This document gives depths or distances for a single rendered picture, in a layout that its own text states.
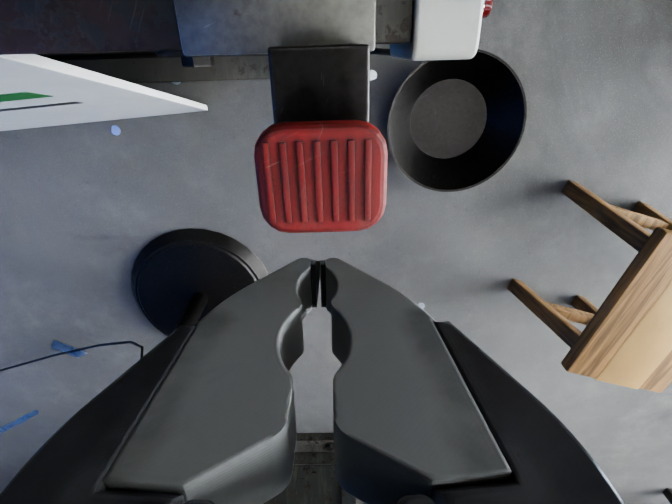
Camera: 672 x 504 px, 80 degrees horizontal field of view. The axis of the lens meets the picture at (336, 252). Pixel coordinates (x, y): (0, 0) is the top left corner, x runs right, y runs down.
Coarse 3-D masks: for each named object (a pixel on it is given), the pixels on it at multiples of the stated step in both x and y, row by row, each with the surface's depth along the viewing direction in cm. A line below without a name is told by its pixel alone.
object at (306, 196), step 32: (288, 128) 20; (320, 128) 20; (352, 128) 20; (256, 160) 21; (288, 160) 21; (320, 160) 21; (352, 160) 21; (384, 160) 21; (288, 192) 22; (320, 192) 22; (352, 192) 22; (384, 192) 22; (288, 224) 22; (320, 224) 22; (352, 224) 23
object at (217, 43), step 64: (0, 0) 29; (64, 0) 29; (128, 0) 29; (192, 0) 28; (256, 0) 28; (320, 0) 28; (384, 0) 30; (128, 64) 84; (192, 64) 41; (256, 64) 85
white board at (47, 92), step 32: (0, 64) 37; (32, 64) 39; (64, 64) 43; (0, 96) 52; (32, 96) 54; (64, 96) 57; (96, 96) 59; (128, 96) 62; (160, 96) 67; (0, 128) 87
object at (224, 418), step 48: (288, 288) 11; (192, 336) 9; (240, 336) 9; (288, 336) 10; (192, 384) 8; (240, 384) 8; (288, 384) 8; (144, 432) 7; (192, 432) 7; (240, 432) 7; (288, 432) 7; (144, 480) 6; (192, 480) 6; (240, 480) 7; (288, 480) 8
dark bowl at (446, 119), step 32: (448, 64) 85; (480, 64) 84; (416, 96) 90; (448, 96) 91; (480, 96) 91; (512, 96) 87; (416, 128) 94; (448, 128) 94; (480, 128) 94; (512, 128) 90; (416, 160) 95; (448, 160) 97; (480, 160) 95
